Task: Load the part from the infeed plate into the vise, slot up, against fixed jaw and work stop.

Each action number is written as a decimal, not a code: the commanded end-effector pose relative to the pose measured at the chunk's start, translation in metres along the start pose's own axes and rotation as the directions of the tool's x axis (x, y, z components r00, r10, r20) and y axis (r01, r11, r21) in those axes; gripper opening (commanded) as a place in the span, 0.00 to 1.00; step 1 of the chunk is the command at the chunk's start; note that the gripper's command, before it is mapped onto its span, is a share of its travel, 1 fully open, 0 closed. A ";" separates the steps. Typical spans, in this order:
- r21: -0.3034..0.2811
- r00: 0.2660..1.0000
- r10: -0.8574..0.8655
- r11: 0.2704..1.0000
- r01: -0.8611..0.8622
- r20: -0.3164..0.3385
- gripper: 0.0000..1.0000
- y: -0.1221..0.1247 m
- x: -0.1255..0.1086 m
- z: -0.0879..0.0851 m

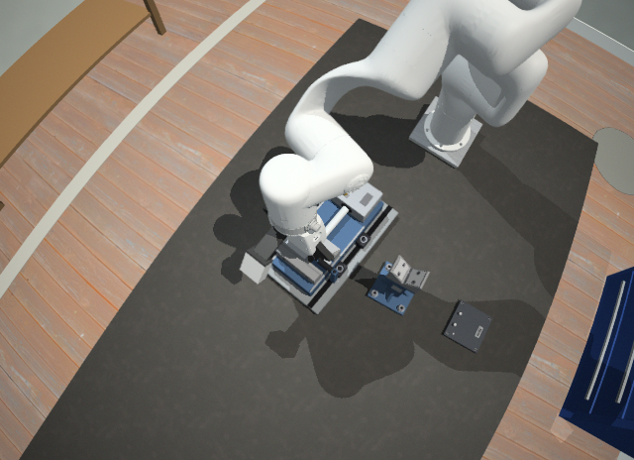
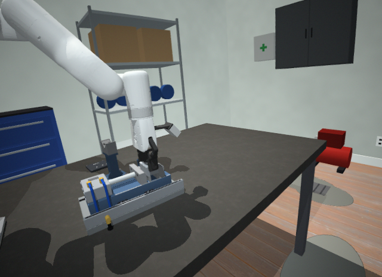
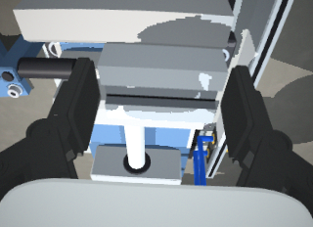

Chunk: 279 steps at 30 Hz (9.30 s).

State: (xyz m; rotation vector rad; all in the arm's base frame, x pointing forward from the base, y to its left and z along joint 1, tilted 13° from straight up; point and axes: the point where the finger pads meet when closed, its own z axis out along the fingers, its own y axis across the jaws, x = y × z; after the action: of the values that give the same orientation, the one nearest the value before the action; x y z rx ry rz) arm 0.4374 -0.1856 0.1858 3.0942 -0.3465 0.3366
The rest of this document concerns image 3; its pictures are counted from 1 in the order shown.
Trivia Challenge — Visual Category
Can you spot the white flat bar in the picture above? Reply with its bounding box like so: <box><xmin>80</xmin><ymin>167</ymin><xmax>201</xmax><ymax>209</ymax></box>
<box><xmin>59</xmin><ymin>51</ymin><xmax>102</xmax><ymax>78</ymax></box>

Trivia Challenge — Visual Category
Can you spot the grey slotted metal block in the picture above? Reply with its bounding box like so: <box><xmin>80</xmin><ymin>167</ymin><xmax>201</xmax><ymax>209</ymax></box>
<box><xmin>97</xmin><ymin>43</ymin><xmax>228</xmax><ymax>123</ymax></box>

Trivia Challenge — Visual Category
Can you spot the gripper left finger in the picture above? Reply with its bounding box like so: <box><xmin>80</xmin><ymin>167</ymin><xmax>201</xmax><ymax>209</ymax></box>
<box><xmin>0</xmin><ymin>57</ymin><xmax>101</xmax><ymax>202</ymax></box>

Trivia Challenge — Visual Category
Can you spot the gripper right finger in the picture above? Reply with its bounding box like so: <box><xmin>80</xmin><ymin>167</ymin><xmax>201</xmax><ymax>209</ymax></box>
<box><xmin>220</xmin><ymin>65</ymin><xmax>313</xmax><ymax>218</ymax></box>

